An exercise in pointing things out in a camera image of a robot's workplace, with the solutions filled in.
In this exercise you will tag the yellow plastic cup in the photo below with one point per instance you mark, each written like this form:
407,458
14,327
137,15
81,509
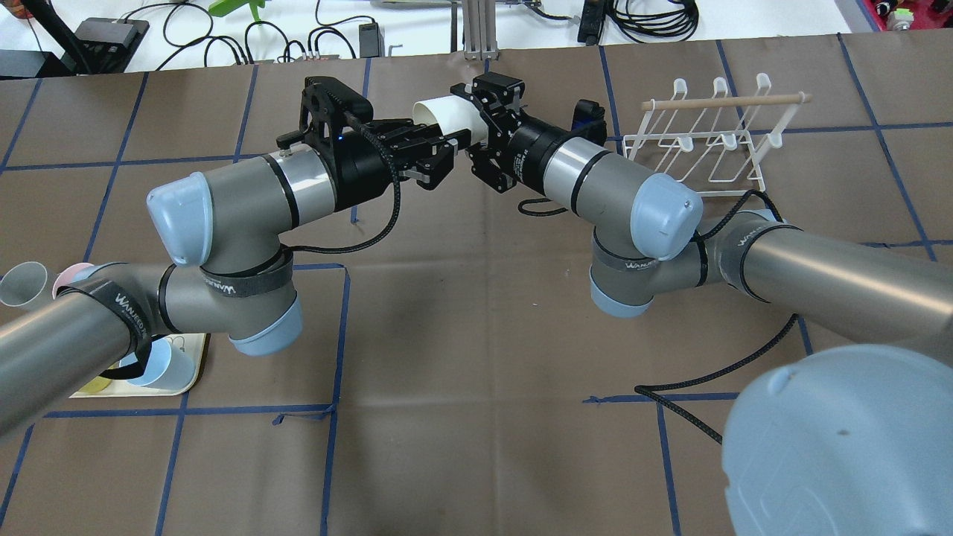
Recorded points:
98,386

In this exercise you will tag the black power strip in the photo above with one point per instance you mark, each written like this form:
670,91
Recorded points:
592,22

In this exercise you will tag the white plastic cup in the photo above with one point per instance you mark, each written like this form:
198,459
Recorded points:
450,119

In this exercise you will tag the cream rabbit print tray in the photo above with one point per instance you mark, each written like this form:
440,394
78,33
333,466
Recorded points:
192,344

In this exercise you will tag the black power adapter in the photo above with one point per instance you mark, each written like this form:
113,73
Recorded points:
370,36

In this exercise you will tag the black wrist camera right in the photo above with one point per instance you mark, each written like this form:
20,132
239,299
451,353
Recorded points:
588,117

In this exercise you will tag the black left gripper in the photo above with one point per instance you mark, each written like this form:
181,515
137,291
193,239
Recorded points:
360,165

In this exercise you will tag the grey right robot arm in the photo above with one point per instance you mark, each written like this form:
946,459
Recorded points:
852,440

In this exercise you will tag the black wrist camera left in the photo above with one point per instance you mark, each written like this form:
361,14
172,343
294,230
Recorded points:
328,108

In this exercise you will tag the pink plastic cup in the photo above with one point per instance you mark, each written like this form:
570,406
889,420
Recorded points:
71,274

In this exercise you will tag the grey plastic cup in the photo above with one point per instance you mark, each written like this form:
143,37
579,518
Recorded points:
25,286

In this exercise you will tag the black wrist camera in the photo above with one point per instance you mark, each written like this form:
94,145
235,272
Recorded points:
588,117
328,108

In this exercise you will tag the white wire cup rack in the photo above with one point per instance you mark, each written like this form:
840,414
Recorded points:
713,144

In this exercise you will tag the aluminium frame post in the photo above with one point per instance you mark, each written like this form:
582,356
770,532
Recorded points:
479,29

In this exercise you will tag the green plastic clamp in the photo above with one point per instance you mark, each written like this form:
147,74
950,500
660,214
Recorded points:
222,8

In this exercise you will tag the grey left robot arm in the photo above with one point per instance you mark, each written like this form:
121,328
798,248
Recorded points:
229,272

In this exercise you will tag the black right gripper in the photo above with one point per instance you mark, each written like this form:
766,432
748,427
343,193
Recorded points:
529,149

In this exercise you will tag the light blue plastic cup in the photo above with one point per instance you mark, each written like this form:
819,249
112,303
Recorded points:
168,368

